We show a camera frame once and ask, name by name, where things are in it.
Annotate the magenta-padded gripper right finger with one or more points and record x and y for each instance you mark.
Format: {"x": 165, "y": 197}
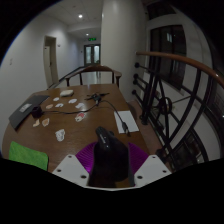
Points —
{"x": 153, "y": 170}

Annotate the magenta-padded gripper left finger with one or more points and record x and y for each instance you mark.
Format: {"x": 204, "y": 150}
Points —
{"x": 70, "y": 170}

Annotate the black vertical computer mouse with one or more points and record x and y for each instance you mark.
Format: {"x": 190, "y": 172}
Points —
{"x": 110, "y": 160}

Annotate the green mouse pad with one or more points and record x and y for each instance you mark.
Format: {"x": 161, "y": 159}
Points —
{"x": 28, "y": 156}

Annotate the large white sticker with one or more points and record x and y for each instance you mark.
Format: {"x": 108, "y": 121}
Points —
{"x": 60, "y": 135}

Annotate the orange and white sticker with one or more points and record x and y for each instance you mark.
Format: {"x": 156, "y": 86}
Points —
{"x": 45, "y": 122}

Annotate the red and white sticker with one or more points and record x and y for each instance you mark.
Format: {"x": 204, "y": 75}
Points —
{"x": 80, "y": 117}

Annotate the white paper sheet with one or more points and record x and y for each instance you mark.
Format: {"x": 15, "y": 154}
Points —
{"x": 128, "y": 118}

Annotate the small beige sticker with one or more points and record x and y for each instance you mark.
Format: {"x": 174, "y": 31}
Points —
{"x": 49, "y": 106}
{"x": 36, "y": 123}

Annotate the small white sticker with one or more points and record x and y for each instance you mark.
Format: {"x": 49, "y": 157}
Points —
{"x": 80, "y": 106}
{"x": 59, "y": 105}
{"x": 56, "y": 99}
{"x": 72, "y": 100}

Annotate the small black cup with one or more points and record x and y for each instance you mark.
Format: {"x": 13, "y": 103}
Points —
{"x": 37, "y": 112}

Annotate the black closed laptop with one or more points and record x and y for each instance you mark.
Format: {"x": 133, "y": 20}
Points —
{"x": 25, "y": 111}

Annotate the small white box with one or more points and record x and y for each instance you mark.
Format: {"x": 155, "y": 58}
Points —
{"x": 66, "y": 93}

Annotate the wooden armchair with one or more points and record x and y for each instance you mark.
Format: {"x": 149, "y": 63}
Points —
{"x": 95, "y": 69}

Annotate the white side door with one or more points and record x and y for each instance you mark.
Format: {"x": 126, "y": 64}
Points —
{"x": 47, "y": 63}

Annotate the black railing with wooden handrail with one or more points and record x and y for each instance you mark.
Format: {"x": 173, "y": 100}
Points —
{"x": 180, "y": 58}

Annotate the dark framed window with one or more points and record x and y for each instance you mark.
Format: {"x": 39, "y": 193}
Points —
{"x": 166, "y": 53}

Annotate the glass double door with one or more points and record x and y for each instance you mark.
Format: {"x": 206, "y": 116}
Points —
{"x": 92, "y": 54}

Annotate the green exit sign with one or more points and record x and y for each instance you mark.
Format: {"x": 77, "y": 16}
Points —
{"x": 92, "y": 39}

